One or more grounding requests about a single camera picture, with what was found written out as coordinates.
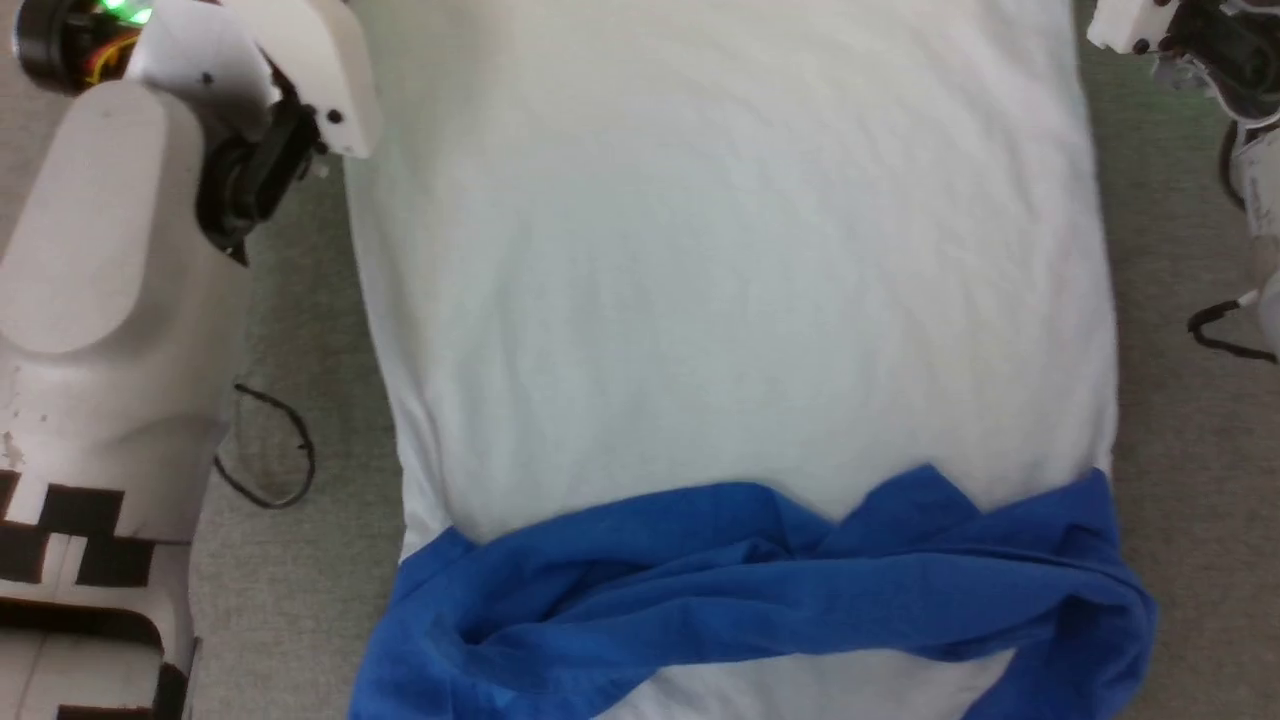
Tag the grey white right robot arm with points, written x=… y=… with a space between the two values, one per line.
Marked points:
x=1260 y=180

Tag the black left cylindrical gripper motor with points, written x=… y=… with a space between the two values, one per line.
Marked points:
x=60 y=45

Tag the grey fabric sofa seat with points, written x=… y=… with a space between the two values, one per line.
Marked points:
x=1200 y=500

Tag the white and blue shirt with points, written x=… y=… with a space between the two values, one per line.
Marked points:
x=740 y=280

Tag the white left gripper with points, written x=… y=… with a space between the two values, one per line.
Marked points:
x=300 y=40

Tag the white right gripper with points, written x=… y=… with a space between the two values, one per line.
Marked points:
x=1130 y=25

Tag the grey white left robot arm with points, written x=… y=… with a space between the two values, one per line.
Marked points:
x=100 y=300

